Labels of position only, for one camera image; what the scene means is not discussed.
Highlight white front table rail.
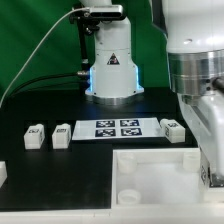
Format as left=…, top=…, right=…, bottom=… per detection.
left=0, top=205, right=224, bottom=224

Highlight black camera on stand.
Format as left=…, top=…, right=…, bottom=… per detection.
left=85, top=5, right=123, bottom=20

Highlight white marker sheet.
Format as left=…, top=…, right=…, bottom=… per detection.
left=72, top=118, right=163, bottom=141

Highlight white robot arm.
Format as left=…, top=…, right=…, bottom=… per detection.
left=80, top=0, right=224, bottom=187

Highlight white camera cable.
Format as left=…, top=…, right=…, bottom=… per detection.
left=0, top=7, right=90, bottom=108

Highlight black cables on table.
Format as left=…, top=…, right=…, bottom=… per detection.
left=9, top=73, right=88, bottom=98

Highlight white block left edge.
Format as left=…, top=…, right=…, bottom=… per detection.
left=0, top=161, right=7, bottom=188

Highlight white square table top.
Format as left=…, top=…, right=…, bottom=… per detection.
left=111, top=148, right=224, bottom=208

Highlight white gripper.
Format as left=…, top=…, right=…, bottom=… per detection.
left=178, top=93, right=224, bottom=187

